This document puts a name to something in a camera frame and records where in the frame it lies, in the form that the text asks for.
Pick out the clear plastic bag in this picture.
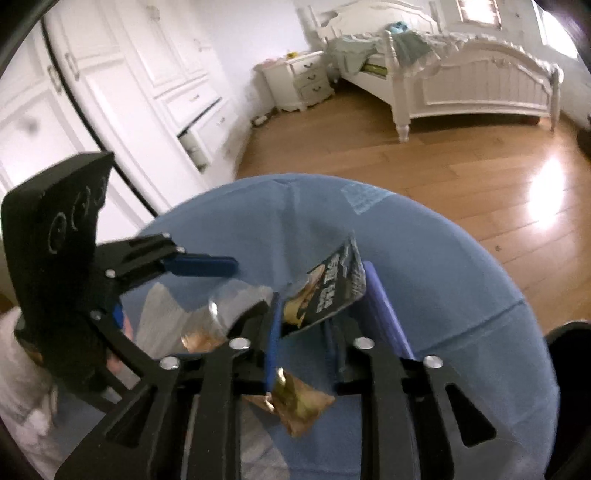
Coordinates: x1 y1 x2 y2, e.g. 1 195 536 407
136 281 274 357

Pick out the blue tablecloth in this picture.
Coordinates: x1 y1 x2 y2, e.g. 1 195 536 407
55 173 561 480

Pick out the open white drawer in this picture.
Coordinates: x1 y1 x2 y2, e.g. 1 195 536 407
177 99 228 175

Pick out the black object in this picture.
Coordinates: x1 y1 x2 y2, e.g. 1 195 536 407
544 320 591 480

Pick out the white wooden bed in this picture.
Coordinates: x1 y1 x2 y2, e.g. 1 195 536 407
295 0 565 143

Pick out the person's left hand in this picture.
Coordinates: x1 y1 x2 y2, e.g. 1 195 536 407
107 318 136 377

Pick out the window with brown blind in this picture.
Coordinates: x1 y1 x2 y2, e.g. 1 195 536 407
455 0 504 24

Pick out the brown gold wrapper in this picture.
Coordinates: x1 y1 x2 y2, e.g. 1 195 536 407
244 367 336 438

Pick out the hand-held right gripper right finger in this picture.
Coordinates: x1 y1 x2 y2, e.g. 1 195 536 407
322 261 498 480

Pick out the white wardrobe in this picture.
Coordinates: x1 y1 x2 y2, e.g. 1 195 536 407
0 0 242 250

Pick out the white nightstand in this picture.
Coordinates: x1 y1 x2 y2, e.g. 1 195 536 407
254 50 336 113

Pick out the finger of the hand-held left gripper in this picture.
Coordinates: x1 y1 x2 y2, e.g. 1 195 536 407
95 232 239 297
90 295 155 398

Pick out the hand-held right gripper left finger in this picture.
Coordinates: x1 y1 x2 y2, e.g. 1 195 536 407
55 292 283 480

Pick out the tall white frame window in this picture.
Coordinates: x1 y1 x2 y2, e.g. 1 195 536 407
537 4 581 59

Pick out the black snack packet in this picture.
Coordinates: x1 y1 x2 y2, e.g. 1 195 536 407
281 233 369 341

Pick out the green ruffled blanket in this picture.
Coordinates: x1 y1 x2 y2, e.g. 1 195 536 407
330 30 443 75

